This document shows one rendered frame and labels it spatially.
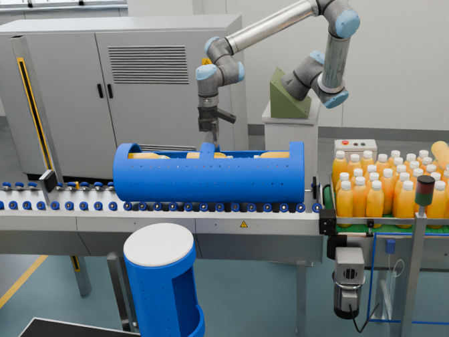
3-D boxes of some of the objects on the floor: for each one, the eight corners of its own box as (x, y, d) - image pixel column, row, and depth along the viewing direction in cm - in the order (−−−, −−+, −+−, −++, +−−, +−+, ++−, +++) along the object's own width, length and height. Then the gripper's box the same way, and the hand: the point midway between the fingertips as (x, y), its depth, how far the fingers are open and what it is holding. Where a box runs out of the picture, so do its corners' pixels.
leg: (295, 346, 271) (295, 257, 241) (306, 347, 270) (307, 257, 241) (295, 354, 266) (295, 265, 236) (306, 355, 265) (307, 265, 236)
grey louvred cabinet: (54, 158, 517) (17, 19, 450) (250, 169, 462) (241, 13, 395) (23, 182, 471) (-22, 33, 404) (236, 198, 416) (225, 27, 349)
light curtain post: (83, 288, 327) (15, 35, 248) (91, 289, 326) (25, 35, 247) (80, 295, 322) (9, 38, 243) (88, 295, 321) (19, 37, 242)
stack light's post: (389, 399, 238) (414, 212, 187) (398, 400, 237) (425, 212, 186) (391, 406, 234) (416, 217, 183) (399, 407, 234) (427, 217, 183)
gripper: (200, 101, 218) (204, 144, 228) (196, 108, 210) (200, 152, 220) (218, 100, 217) (222, 143, 227) (215, 107, 209) (219, 152, 219)
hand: (217, 145), depth 222 cm, fingers closed, pressing on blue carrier
